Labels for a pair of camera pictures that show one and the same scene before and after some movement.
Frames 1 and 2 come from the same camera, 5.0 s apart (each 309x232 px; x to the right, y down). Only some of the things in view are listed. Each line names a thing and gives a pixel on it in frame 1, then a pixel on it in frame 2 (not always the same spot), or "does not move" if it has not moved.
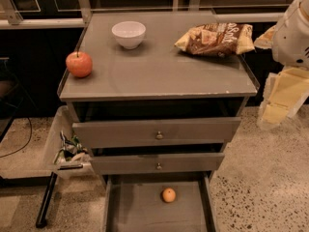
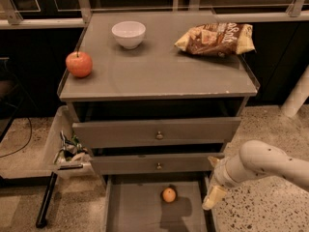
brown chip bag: (222, 39) does not move
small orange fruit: (169, 195) does not move
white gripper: (292, 39) → (219, 175)
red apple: (79, 64) does not move
